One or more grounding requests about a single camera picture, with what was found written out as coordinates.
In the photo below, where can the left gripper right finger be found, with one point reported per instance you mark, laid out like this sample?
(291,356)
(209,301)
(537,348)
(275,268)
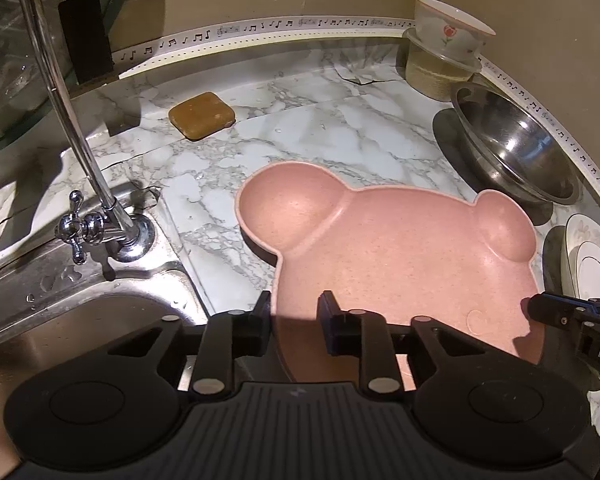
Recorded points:
(366,336)

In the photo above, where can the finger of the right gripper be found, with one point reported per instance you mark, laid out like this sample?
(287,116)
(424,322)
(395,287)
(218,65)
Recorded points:
(562,312)

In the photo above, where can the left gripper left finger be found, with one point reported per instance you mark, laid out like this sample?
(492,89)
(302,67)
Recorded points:
(226,337)

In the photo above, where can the large white ceramic plate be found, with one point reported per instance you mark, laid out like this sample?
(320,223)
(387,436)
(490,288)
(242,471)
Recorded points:
(580,258)

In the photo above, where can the pink bear-shaped plate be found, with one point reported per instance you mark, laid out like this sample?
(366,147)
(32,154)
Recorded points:
(391,249)

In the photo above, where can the large stainless steel bowl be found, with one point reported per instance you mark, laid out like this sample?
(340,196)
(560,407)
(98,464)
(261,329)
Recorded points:
(511,150)

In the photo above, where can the brown soap bar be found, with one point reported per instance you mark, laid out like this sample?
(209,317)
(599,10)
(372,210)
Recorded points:
(202,115)

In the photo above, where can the white floral ceramic bowl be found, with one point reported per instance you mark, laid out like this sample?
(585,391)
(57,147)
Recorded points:
(450,31)

